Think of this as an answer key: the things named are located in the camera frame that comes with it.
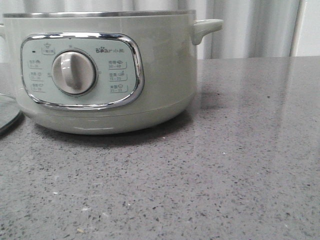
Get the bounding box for light green electric cooking pot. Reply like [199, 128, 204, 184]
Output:
[0, 10, 223, 135]

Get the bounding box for glass pot lid steel rim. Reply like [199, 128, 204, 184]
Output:
[0, 93, 23, 136]

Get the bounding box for grey white curtain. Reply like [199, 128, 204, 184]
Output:
[0, 0, 320, 59]

